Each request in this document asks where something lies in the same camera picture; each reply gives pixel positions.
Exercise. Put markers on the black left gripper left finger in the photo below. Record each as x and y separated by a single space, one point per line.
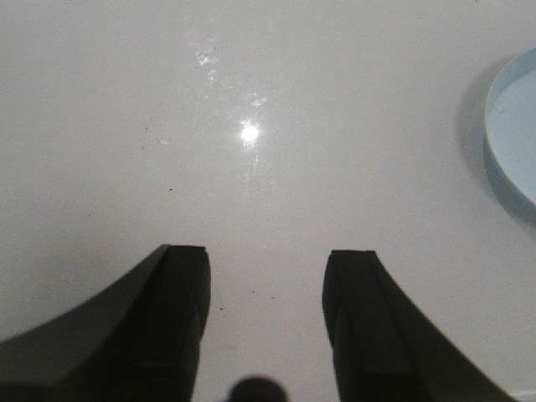
138 340

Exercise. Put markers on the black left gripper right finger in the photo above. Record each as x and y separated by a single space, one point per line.
383 347

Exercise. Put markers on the light blue round plate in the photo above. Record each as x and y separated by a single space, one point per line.
509 145

